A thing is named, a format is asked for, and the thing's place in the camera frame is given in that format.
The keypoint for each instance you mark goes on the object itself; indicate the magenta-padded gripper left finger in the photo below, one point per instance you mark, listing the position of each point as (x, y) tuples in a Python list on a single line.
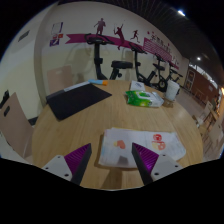
[(76, 160)]

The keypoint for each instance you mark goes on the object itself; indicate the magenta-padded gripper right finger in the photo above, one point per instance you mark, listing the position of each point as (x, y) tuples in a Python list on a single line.
[(146, 160)]

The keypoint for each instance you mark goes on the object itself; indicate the black tablet with cover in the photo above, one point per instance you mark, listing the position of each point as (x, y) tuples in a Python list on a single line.
[(76, 100)]

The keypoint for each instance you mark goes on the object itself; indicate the brown round coaster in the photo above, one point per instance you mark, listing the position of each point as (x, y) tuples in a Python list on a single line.
[(167, 103)]

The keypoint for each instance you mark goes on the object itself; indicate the green wet wipes pack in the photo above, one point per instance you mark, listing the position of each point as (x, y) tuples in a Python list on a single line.
[(143, 98)]

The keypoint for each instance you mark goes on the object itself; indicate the group of wooden chairs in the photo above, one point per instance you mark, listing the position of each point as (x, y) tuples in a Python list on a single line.
[(211, 130)]

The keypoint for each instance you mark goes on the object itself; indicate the beige wooden chair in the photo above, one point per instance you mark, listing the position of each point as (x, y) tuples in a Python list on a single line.
[(13, 123), (60, 78)]

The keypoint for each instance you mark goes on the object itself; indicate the white paper cup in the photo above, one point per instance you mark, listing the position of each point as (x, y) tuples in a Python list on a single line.
[(172, 90)]

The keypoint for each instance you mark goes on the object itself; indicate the white tissue pack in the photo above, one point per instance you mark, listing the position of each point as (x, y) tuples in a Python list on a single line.
[(137, 86)]

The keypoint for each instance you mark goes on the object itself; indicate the blue and orange marker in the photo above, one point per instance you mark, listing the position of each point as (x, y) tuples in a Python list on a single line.
[(97, 82)]

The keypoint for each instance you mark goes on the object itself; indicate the black exercise bike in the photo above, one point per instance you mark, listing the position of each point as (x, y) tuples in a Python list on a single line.
[(97, 60), (161, 78), (174, 74), (136, 66)]

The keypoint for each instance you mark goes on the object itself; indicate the brown wooden partition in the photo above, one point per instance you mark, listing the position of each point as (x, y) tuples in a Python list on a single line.
[(200, 81)]

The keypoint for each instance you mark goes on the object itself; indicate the round ceiling light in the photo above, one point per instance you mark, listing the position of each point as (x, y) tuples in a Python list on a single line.
[(198, 58), (181, 12)]

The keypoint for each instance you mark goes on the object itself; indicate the magenta wall banner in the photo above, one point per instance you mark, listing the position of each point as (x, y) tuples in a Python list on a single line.
[(153, 46)]

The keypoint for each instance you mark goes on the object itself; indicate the wall posters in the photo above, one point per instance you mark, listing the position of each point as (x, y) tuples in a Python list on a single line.
[(56, 33)]

